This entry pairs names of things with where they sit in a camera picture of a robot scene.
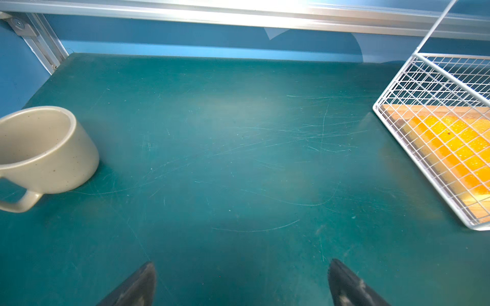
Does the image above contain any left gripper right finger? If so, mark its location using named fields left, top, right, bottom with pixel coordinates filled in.
left=328, top=258, right=389, bottom=306

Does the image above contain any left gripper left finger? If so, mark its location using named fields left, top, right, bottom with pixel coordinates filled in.
left=98, top=261, right=156, bottom=306

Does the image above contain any orange sponge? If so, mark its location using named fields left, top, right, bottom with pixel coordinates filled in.
left=402, top=116, right=489, bottom=210

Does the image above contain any white wire wooden shelf rack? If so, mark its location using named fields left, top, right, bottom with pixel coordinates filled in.
left=372, top=0, right=490, bottom=232

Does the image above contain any beige ceramic mug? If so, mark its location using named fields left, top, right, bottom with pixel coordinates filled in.
left=1, top=106, right=100, bottom=213

